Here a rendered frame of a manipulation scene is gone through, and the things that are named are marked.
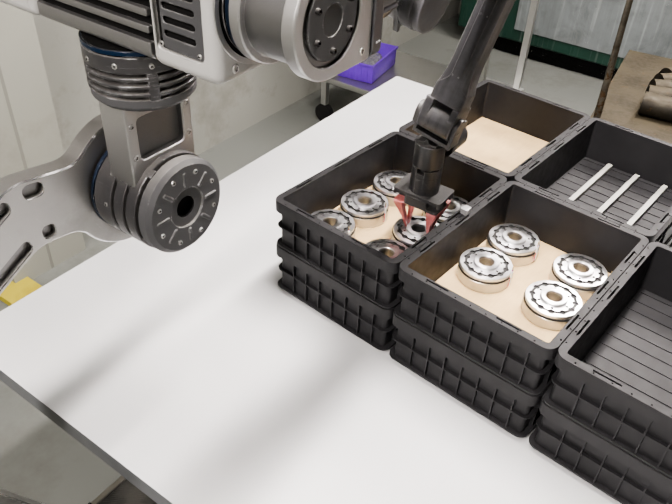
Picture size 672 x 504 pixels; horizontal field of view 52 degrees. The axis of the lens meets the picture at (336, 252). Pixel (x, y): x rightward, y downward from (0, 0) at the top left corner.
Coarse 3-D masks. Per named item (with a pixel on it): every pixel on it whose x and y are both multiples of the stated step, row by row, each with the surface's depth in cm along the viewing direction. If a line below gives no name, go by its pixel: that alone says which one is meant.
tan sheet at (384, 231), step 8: (336, 208) 151; (392, 208) 152; (416, 208) 152; (392, 216) 149; (400, 216) 149; (384, 224) 147; (392, 224) 147; (360, 232) 144; (368, 232) 144; (376, 232) 145; (384, 232) 145; (360, 240) 142; (368, 240) 142
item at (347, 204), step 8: (352, 192) 151; (360, 192) 151; (368, 192) 151; (376, 192) 151; (344, 200) 148; (352, 200) 148; (376, 200) 148; (384, 200) 148; (344, 208) 146; (352, 208) 146; (360, 208) 146; (368, 208) 146; (376, 208) 146; (384, 208) 146; (360, 216) 144; (368, 216) 144
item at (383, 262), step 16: (352, 160) 148; (464, 160) 150; (320, 176) 142; (496, 176) 145; (288, 192) 137; (288, 208) 133; (304, 224) 132; (320, 224) 129; (448, 224) 131; (336, 240) 127; (352, 240) 125; (368, 256) 124; (384, 256) 122; (400, 256) 122
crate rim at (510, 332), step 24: (504, 192) 141; (528, 192) 141; (432, 240) 126; (648, 240) 129; (408, 264) 121; (624, 264) 123; (432, 288) 116; (600, 288) 118; (480, 312) 112; (576, 312) 113; (504, 336) 110; (528, 336) 108
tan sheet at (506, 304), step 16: (544, 256) 140; (448, 272) 135; (528, 272) 136; (544, 272) 136; (448, 288) 131; (464, 288) 132; (512, 288) 132; (480, 304) 128; (496, 304) 128; (512, 304) 129; (512, 320) 125; (528, 320) 125; (544, 336) 122
